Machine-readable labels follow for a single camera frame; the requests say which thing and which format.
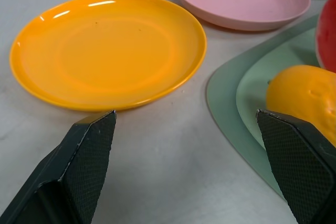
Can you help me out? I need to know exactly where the orange round plate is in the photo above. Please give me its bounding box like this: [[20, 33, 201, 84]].
[[9, 0, 208, 112]]

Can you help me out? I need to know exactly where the red fruit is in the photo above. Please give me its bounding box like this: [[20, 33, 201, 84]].
[[315, 0, 336, 73]]

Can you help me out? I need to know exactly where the green tray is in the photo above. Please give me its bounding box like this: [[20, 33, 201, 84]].
[[205, 13, 336, 202]]

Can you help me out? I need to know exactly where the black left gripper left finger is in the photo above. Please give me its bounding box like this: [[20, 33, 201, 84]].
[[0, 110, 117, 224]]

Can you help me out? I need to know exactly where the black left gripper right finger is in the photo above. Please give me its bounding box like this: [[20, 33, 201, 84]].
[[256, 109, 336, 224]]

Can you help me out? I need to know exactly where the orange fruit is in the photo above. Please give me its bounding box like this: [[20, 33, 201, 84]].
[[266, 65, 336, 148]]

